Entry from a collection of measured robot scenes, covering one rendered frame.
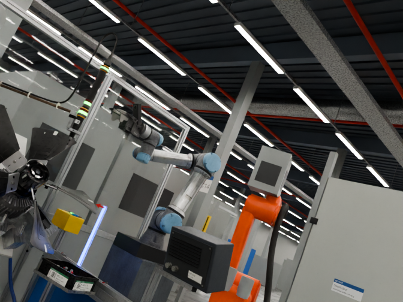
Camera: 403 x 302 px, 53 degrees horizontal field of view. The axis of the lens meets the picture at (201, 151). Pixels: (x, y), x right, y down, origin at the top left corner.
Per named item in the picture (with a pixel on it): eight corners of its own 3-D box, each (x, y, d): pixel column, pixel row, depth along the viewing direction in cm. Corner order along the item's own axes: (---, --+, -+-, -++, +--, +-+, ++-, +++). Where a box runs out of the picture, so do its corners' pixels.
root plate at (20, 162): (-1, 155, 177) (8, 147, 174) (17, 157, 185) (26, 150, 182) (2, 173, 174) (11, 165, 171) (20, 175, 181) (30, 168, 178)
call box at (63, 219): (49, 225, 230) (57, 207, 232) (63, 229, 237) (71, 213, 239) (62, 232, 219) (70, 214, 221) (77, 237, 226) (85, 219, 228)
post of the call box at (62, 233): (50, 247, 226) (60, 227, 228) (55, 248, 228) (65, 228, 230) (53, 249, 223) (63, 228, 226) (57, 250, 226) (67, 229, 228)
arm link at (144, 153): (144, 164, 232) (152, 147, 234) (149, 164, 221) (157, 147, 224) (132, 159, 229) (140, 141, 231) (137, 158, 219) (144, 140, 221)
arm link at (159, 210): (163, 231, 247) (171, 211, 250) (170, 235, 235) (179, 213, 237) (146, 224, 243) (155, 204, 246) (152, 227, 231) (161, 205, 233)
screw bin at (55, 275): (35, 271, 179) (42, 256, 181) (61, 275, 193) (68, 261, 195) (67, 292, 168) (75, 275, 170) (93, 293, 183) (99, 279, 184)
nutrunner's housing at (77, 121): (65, 134, 190) (107, 51, 199) (69, 136, 194) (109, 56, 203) (72, 137, 189) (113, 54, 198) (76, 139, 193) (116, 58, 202)
